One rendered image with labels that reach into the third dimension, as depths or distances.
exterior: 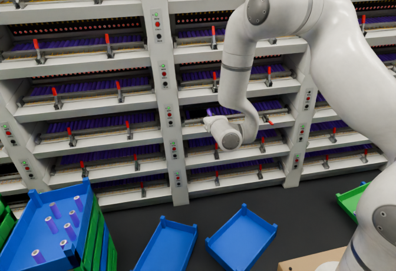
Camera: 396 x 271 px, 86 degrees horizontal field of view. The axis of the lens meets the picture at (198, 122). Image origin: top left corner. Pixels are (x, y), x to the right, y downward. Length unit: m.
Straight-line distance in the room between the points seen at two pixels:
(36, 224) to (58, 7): 0.77
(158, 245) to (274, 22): 1.09
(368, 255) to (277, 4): 0.47
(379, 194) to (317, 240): 0.93
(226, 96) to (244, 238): 0.79
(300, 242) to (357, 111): 0.94
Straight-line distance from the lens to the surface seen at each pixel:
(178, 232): 1.25
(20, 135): 1.23
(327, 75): 0.44
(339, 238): 1.36
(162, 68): 0.94
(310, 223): 1.37
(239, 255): 1.18
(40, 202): 1.03
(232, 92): 0.65
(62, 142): 1.22
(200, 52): 0.95
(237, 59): 0.61
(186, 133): 1.07
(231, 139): 0.72
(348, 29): 0.49
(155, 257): 1.20
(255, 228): 1.27
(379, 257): 0.53
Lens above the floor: 1.01
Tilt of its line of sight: 27 degrees down
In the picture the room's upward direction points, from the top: 4 degrees counter-clockwise
